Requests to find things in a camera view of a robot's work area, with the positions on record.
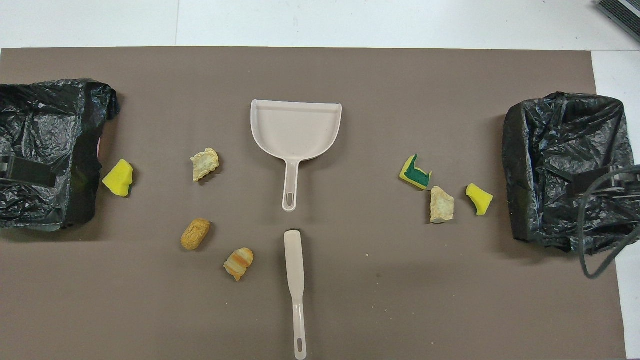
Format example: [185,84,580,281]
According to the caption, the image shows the small yellow sponge piece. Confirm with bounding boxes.
[465,183,494,217]

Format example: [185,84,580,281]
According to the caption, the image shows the brown oval bread roll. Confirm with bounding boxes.
[180,217,212,251]

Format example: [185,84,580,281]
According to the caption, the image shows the beige hand brush black bristles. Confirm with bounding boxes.
[283,229,308,360]

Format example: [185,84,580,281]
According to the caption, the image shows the yellow sponge chunk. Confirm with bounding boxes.
[102,158,135,198]

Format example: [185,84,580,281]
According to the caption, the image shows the yellow and green sponge piece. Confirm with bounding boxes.
[399,153,433,191]

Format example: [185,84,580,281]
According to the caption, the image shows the pale stone-like bread chunk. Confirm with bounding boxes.
[429,185,456,224]

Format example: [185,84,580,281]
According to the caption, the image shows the brown table mat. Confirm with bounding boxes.
[0,46,628,360]

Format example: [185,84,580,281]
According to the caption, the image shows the grey ribbed device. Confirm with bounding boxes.
[595,0,640,43]

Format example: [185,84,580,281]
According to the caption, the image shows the beige plastic dustpan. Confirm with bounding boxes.
[250,99,343,212]

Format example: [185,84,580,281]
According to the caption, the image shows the bin lined with black bag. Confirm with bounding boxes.
[0,78,121,232]
[502,91,640,256]

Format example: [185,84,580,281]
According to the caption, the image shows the striped toy croissant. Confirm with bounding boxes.
[223,247,255,282]

